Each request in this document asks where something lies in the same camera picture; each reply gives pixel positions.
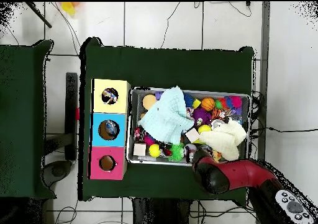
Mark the mint green cloth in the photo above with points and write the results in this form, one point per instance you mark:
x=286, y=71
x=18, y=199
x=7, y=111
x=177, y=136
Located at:
x=166, y=116

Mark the clear plastic packet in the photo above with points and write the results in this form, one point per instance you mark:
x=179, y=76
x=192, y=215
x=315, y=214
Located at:
x=111, y=128

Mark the colourful polka dot cloth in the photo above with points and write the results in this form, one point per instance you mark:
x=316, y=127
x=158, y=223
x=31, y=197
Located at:
x=110, y=96

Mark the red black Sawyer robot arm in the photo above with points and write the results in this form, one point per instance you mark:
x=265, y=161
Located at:
x=248, y=173

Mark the wooden box with three holes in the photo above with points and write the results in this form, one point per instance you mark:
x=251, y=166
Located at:
x=99, y=115

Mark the shallow clear mesh bin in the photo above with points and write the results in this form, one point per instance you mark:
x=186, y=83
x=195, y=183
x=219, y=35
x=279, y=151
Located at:
x=236, y=97

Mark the peach orange ball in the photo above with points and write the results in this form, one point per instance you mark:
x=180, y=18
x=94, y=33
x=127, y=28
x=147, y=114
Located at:
x=149, y=102

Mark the yellow ball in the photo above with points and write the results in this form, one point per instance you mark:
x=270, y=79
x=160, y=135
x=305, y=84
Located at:
x=204, y=128
x=154, y=150

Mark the small wooden cube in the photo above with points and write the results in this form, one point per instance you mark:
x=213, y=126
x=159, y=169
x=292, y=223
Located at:
x=139, y=149

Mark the green spiky ball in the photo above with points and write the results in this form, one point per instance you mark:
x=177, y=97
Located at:
x=176, y=152

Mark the orange toy basketball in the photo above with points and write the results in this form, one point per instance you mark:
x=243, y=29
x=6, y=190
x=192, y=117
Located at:
x=208, y=104

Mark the cream yellow cloth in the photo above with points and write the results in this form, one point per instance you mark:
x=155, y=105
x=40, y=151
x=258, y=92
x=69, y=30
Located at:
x=226, y=137

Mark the pink spiky ball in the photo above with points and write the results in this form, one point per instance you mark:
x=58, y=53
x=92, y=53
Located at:
x=235, y=102

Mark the black chair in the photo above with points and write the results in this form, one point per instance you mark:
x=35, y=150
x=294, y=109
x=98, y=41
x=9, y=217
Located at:
x=72, y=134

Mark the grey metal beam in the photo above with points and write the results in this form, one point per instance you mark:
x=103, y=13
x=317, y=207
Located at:
x=263, y=60

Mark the green cloth side table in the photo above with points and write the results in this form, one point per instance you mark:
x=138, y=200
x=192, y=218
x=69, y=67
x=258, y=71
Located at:
x=22, y=120

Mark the yellow floor object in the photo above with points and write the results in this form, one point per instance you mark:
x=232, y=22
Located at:
x=68, y=8

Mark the black rod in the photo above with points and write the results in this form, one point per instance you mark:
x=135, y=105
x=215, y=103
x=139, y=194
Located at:
x=39, y=14

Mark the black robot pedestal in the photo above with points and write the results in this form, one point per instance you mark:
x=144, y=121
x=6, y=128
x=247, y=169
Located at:
x=159, y=214

